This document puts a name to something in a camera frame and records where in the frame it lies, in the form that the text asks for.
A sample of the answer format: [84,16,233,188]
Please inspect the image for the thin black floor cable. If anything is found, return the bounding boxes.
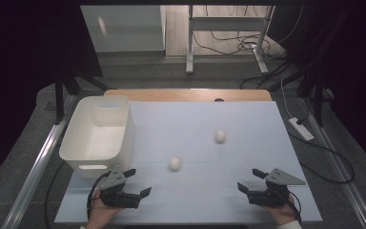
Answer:
[43,159,69,229]

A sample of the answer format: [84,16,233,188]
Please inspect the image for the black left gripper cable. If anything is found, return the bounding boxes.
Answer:
[86,171,112,220]

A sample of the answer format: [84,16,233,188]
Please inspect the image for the grey panel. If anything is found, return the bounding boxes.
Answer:
[80,4,167,53]

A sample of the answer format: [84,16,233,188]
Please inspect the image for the black floor cable loop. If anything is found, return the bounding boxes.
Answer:
[287,129,356,185]

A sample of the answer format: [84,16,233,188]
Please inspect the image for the white power strip cable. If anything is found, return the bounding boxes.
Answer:
[279,77,295,119]

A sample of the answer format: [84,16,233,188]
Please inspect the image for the aluminium floor rail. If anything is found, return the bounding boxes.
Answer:
[0,94,78,229]
[299,94,366,229]

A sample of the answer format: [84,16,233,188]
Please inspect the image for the white metal stand frame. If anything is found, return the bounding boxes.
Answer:
[185,4,276,76]

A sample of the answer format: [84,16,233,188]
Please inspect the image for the person's right hand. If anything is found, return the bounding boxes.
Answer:
[261,194,300,227]

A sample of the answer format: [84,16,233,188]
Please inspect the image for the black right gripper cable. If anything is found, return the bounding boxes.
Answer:
[286,190,303,223]

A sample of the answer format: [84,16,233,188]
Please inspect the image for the white power strip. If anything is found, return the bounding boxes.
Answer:
[287,116,315,142]

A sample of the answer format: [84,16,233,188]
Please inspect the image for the tangle of floor cables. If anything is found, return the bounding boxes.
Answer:
[192,30,289,62]

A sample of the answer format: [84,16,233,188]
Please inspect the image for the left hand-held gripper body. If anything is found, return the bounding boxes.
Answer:
[98,165,141,210]

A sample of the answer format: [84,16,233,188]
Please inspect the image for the white ball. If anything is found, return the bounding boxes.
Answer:
[169,156,182,171]
[214,130,227,144]

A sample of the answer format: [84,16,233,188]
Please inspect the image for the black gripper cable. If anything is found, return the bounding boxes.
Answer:
[286,190,303,223]
[86,171,112,220]

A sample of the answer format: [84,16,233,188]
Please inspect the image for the person's left hand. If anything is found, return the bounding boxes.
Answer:
[85,189,126,229]

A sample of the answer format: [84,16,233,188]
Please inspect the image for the wooden table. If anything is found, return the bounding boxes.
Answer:
[103,88,274,103]

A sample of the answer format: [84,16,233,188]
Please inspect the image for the white plastic bin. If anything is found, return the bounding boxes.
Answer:
[58,94,135,178]

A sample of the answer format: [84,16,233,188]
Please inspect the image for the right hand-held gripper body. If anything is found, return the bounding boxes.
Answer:
[247,167,307,208]

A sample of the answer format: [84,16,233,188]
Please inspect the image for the black stand legs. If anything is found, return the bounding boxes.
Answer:
[297,68,336,129]
[53,67,110,126]

